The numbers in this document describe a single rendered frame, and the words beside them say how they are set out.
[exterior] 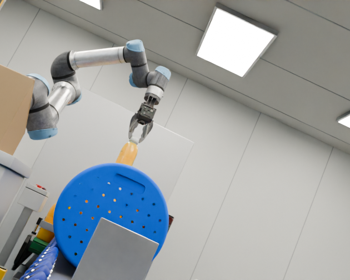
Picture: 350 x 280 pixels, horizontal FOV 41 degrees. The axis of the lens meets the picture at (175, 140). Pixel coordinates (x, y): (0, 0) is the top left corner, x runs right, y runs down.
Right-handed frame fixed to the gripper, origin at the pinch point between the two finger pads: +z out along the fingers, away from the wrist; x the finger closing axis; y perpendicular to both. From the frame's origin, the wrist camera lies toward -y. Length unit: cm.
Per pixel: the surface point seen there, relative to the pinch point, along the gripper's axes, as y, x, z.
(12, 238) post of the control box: -36, -33, 54
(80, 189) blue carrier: 76, -9, 45
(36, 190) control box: -25, -31, 32
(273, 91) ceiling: -306, 139, -238
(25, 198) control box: -25, -35, 37
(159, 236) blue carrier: 75, 14, 48
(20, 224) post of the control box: -35, -33, 47
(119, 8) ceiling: -289, -73, -246
